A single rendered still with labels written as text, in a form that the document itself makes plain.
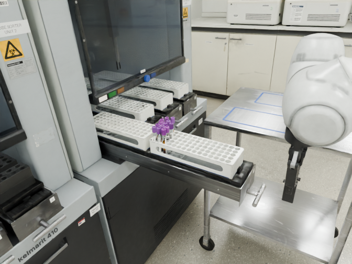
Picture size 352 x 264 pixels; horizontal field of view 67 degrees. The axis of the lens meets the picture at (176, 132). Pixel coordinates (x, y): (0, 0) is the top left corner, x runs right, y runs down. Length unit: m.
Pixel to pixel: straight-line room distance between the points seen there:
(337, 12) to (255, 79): 0.96
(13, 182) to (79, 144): 0.24
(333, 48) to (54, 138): 0.77
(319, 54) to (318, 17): 2.38
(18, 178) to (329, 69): 0.79
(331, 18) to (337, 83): 2.51
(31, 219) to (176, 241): 1.01
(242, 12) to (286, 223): 2.26
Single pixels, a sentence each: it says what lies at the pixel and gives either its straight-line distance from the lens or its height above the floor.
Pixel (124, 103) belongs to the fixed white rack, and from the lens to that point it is 1.21.
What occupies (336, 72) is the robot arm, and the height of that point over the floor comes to 1.19.
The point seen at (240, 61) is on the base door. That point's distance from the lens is 3.20.
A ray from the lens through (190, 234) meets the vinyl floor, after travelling 1.71.
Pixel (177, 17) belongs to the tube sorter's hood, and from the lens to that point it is 1.33.
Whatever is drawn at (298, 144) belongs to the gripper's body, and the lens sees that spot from 0.69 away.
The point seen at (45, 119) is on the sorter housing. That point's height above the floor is 0.99.
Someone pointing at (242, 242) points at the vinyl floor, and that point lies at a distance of 1.70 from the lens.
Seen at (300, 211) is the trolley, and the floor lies 0.28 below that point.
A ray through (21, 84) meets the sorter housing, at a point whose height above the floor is 1.10.
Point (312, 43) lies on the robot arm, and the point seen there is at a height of 1.20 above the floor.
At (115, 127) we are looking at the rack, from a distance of 1.01.
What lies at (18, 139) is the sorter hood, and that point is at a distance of 0.82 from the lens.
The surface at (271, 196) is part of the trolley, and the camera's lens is 1.58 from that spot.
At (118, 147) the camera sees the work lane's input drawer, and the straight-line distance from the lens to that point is 0.99.
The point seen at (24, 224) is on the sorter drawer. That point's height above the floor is 0.78.
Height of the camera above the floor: 1.32
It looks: 29 degrees down
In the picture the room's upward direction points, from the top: 3 degrees counter-clockwise
